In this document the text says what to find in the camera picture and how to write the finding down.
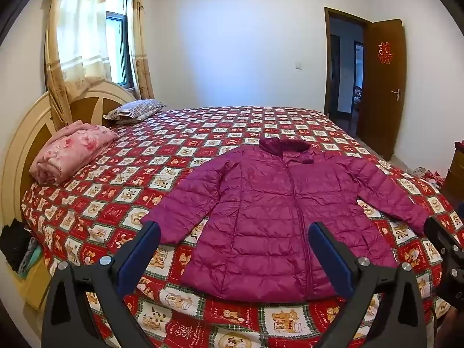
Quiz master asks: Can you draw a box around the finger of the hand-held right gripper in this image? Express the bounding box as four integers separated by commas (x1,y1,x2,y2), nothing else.
423,217,464,262

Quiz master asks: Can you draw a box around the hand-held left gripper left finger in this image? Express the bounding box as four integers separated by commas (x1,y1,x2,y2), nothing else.
41,220,162,348

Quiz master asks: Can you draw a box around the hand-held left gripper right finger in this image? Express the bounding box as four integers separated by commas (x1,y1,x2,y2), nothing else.
308,222,428,348

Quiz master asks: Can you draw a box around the magenta quilted down jacket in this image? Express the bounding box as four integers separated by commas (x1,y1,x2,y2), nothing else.
141,138,430,303

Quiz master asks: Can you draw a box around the pile of patterned cloth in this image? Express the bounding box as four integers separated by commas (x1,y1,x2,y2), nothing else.
413,167,445,189

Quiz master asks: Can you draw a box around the brown wooden cabinet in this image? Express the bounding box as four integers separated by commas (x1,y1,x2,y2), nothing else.
447,141,464,191

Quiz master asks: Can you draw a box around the red patterned bedspread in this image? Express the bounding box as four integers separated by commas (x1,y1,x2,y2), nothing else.
21,106,464,348

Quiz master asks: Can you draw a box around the teal and grey clothing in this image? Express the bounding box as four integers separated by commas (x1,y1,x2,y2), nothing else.
16,244,42,280

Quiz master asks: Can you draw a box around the light wooden nightstand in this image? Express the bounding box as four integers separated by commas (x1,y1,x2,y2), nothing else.
16,257,53,310

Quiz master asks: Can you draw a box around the pink floral folded blanket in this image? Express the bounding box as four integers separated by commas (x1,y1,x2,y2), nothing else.
29,120,118,185

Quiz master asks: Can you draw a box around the black garment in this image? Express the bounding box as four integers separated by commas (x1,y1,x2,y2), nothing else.
0,217,33,272

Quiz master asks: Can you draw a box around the brown wooden door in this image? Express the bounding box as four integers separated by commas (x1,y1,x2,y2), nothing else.
362,19,405,162

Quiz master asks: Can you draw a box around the striped pillow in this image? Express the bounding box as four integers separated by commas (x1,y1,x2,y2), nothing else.
103,99,166,121

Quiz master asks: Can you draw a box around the cream wooden headboard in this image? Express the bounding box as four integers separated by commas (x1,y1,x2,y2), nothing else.
0,80,136,225

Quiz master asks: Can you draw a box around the red paper door decoration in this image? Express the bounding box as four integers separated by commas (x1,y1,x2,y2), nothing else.
378,41,395,64

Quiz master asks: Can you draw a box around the narrow beige patterned curtain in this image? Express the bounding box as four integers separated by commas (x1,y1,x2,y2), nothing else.
128,0,156,101

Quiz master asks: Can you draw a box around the window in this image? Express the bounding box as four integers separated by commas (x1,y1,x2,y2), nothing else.
105,0,135,89

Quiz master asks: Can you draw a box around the wide beige patterned curtain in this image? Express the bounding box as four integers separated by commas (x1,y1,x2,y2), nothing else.
44,0,113,124

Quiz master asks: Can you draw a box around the dark wooden door frame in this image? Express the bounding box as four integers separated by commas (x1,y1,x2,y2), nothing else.
324,6,370,133

